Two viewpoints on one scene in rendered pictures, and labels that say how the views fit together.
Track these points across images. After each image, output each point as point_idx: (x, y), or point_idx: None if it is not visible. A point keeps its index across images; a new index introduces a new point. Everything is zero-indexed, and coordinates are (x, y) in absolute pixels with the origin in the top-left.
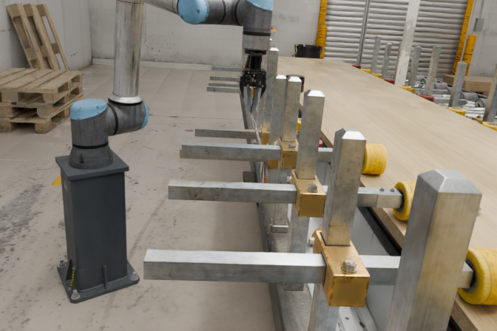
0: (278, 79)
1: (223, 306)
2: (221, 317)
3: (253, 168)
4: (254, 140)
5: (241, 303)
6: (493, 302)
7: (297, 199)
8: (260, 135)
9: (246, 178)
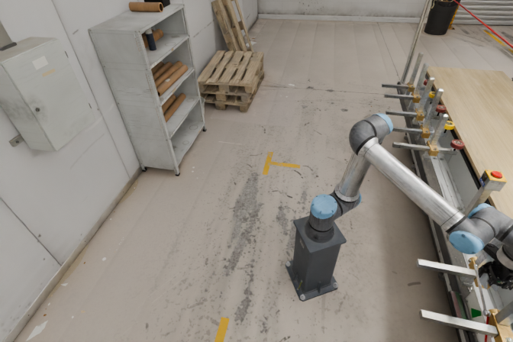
0: None
1: (398, 324)
2: (398, 335)
3: (453, 278)
4: (449, 236)
5: (411, 324)
6: None
7: None
8: (475, 277)
9: (456, 305)
